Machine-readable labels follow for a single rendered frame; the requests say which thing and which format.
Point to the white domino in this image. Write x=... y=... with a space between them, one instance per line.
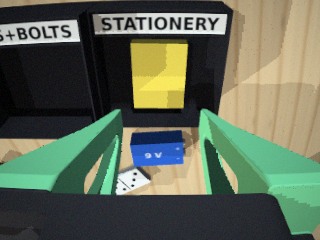
x=131 y=178

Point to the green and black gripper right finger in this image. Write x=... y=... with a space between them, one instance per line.
x=260 y=166

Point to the yellow block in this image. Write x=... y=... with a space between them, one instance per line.
x=158 y=72

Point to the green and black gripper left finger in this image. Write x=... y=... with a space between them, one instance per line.
x=62 y=165

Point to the blue battery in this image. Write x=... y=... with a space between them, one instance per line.
x=157 y=148

